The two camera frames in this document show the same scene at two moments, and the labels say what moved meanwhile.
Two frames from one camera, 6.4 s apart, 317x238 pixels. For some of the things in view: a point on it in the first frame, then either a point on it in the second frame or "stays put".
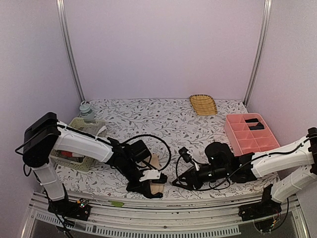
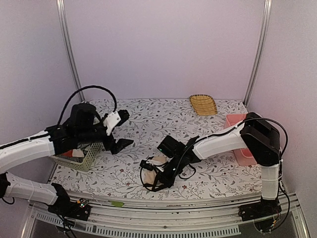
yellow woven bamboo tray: (203, 104) stays put
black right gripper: (188, 176) to (166, 182)
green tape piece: (116, 204) stays put
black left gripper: (140, 188) to (121, 145)
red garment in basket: (67, 153) stays put
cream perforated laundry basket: (83, 164) stays put
